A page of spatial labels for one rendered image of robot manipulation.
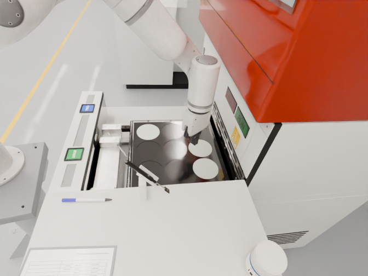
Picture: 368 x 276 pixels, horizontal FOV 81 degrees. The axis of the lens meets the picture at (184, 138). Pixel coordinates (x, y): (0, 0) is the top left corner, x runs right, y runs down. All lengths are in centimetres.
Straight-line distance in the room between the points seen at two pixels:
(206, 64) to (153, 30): 17
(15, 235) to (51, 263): 126
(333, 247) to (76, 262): 178
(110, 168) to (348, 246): 180
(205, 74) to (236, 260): 50
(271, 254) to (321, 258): 140
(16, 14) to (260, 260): 67
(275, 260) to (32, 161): 88
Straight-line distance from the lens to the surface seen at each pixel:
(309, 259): 192
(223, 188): 73
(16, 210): 92
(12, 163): 103
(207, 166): 85
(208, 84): 63
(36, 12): 52
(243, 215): 71
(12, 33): 53
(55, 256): 67
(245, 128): 74
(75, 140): 90
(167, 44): 55
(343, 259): 207
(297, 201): 106
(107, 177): 85
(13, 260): 184
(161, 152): 88
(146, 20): 53
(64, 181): 79
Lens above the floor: 156
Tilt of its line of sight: 45 degrees down
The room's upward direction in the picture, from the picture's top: 7 degrees clockwise
